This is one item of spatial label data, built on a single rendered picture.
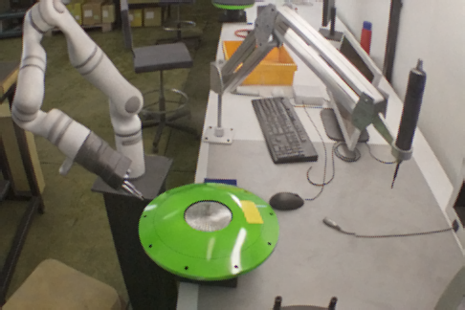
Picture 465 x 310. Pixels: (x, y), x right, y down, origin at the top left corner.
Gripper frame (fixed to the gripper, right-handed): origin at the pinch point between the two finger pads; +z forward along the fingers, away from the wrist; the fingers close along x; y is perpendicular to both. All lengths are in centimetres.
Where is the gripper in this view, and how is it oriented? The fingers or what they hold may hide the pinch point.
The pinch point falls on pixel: (143, 198)
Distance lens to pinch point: 94.6
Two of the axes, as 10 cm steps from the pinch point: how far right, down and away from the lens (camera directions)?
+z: 8.0, 5.4, 2.5
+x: 1.0, -5.4, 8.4
